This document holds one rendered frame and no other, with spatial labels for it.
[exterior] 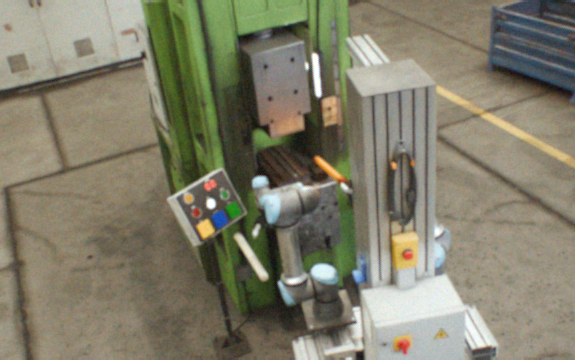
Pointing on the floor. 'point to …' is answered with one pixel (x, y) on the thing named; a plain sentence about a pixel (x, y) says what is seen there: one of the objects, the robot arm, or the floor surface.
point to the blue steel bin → (551, 42)
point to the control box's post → (220, 288)
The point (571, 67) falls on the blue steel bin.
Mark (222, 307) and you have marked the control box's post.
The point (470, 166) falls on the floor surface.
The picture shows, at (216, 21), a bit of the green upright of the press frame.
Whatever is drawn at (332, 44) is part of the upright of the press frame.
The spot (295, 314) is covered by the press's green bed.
